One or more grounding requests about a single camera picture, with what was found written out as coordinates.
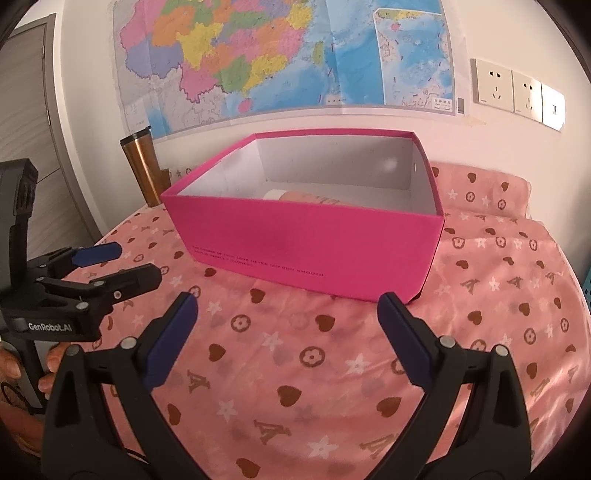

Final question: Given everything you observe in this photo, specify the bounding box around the pink cream tube white cap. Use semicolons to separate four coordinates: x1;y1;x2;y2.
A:
264;188;342;206

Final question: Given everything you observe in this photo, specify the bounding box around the pink cardboard box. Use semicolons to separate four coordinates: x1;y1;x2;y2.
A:
161;130;446;304

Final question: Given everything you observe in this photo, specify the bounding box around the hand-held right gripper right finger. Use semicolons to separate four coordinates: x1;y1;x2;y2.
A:
378;292;532;480

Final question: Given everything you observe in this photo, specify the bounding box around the pink printed blanket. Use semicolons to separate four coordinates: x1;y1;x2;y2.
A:
90;161;591;480

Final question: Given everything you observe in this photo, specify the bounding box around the white wall switch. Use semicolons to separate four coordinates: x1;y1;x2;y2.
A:
541;84;566;132

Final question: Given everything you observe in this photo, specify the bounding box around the person's left hand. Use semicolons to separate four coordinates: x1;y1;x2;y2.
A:
0;342;70;441

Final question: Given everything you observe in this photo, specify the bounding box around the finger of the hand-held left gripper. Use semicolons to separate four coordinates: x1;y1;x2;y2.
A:
28;244;123;278
37;264;163;324

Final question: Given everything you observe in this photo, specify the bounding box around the bronze travel tumbler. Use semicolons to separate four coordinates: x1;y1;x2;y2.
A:
120;126;163;208

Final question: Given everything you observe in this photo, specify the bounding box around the white wall socket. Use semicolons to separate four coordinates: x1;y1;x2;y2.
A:
470;58;514;113
512;70;544;123

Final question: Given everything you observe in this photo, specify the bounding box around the grey wardrobe door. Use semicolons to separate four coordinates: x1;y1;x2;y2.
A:
0;14;105;245

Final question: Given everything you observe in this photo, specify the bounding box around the colourful wall map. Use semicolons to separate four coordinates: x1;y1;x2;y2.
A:
112;0;467;141

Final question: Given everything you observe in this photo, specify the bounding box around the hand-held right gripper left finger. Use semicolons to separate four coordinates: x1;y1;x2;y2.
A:
41;292;199;480

